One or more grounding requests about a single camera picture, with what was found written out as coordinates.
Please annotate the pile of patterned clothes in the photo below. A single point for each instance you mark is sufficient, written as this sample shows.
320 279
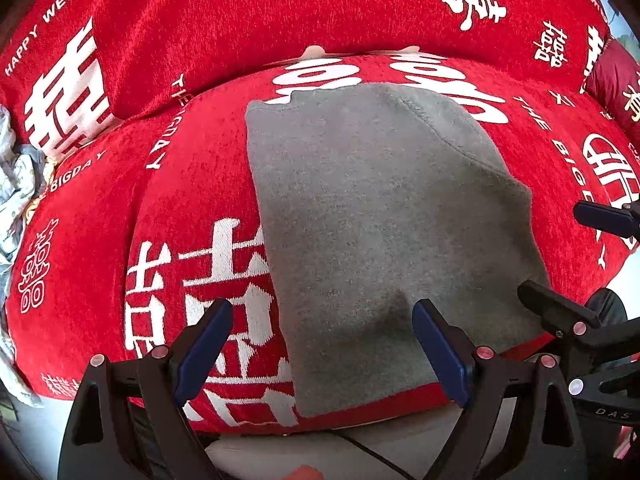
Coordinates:
20 175

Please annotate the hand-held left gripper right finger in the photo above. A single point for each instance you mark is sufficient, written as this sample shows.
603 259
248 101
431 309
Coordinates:
440 355

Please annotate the dark red printed cushion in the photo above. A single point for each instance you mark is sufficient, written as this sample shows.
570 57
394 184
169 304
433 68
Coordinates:
617 80

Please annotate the grey knit sweater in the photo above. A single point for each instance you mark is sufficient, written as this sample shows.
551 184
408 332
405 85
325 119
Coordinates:
375 210

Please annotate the red printed sofa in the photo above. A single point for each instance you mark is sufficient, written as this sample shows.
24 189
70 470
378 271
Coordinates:
200 35

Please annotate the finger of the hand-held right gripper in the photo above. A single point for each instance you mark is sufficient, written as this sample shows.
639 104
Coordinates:
555 302
605 217

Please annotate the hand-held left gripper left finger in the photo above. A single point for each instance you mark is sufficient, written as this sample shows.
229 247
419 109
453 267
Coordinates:
205 350

